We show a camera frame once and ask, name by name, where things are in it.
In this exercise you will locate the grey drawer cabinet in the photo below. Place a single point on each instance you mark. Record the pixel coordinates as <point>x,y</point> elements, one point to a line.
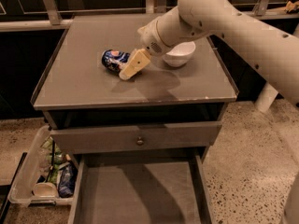
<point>76,91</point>

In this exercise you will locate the metal railing frame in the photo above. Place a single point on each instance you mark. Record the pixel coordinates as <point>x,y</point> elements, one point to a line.
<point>51,18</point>

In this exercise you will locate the white diagonal support pole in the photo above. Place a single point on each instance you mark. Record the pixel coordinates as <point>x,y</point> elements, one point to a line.
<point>266,97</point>

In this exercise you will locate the blue pepsi can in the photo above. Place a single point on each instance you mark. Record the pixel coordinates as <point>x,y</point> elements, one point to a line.
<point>114,60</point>

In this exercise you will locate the open grey middle drawer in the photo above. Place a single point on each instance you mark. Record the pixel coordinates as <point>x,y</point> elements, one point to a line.
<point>142,187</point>

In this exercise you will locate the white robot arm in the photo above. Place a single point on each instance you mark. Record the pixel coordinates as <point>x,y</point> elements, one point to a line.
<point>272,53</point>

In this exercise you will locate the white ceramic bowl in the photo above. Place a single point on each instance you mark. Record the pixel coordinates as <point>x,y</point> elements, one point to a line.
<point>180,54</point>

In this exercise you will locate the white cup in bin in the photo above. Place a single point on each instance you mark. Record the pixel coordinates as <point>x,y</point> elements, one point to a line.
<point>45,189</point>

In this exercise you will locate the grey top drawer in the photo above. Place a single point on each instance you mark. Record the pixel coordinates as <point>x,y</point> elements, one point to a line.
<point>123,138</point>

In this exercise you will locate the clear plastic storage bin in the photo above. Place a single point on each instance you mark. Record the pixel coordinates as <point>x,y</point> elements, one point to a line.
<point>22,187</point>

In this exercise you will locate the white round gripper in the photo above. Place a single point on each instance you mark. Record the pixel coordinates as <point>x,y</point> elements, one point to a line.
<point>151,40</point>

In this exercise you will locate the round metal drawer knob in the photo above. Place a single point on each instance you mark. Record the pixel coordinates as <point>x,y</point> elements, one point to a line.
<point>140,141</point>

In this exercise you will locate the blue snack bag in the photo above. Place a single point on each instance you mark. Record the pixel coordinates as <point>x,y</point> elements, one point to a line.
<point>66,185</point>

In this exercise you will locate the green snack packets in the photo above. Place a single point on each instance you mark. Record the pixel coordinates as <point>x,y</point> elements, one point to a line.
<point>51,161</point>

